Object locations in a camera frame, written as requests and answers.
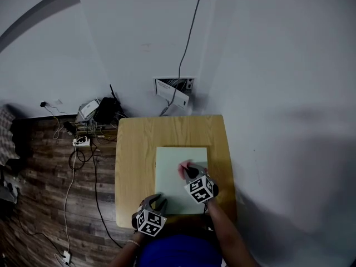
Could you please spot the black router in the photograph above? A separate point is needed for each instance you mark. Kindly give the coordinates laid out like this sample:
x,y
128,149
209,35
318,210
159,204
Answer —
x,y
105,110

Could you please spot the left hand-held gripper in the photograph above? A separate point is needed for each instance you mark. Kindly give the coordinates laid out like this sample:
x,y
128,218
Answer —
x,y
150,222

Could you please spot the pink cloth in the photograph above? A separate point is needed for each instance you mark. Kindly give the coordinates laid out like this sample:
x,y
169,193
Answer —
x,y
182,170

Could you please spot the white network box cover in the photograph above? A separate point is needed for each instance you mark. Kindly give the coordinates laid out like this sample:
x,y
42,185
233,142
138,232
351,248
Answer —
x,y
169,93

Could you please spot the person's left forearm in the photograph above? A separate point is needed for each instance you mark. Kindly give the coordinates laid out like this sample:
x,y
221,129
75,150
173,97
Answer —
x,y
123,254

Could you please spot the person's right forearm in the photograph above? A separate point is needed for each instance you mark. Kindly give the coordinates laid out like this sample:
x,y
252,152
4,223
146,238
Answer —
x,y
228,232

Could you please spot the black power adapter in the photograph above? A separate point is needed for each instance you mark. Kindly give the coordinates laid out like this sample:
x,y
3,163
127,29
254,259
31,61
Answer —
x,y
69,127

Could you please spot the white power strip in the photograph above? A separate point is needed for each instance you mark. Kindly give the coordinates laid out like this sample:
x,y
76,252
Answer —
x,y
84,143

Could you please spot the wooden crate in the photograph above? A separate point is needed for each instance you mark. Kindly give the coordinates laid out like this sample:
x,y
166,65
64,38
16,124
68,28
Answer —
x,y
108,133

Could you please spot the white floor plug adapter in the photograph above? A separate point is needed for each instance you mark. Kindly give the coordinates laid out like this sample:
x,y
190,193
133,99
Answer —
x,y
67,256

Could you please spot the black wall plug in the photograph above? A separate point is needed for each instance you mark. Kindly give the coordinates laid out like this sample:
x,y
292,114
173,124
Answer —
x,y
43,104

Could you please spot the white router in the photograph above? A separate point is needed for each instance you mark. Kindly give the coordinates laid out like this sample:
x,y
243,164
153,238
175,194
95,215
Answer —
x,y
89,108

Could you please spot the light green board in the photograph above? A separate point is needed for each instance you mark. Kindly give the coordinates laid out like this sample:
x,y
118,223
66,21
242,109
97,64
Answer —
x,y
169,177

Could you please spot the white wall socket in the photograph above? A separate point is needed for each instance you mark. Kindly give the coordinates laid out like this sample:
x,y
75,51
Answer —
x,y
58,101

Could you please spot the person's blue shirt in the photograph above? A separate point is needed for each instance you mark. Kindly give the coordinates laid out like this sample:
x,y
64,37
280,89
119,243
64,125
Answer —
x,y
178,252

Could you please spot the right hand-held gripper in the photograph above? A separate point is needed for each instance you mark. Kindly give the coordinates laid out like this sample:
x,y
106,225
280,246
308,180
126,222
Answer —
x,y
198,189

